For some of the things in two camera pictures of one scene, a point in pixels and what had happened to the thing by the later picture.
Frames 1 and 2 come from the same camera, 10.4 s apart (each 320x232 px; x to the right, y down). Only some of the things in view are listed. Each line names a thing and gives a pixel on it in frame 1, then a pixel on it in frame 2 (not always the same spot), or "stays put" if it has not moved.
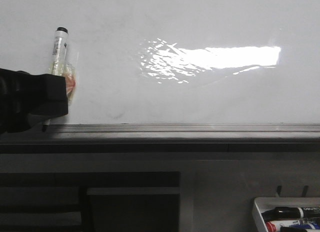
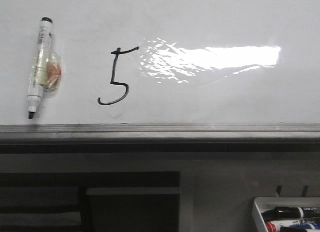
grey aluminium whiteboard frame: x=166 y=138 stays put
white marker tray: x=260 y=205 stays put
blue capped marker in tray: x=306 y=225 stays put
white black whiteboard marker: x=60 y=67 -> x=46 y=71
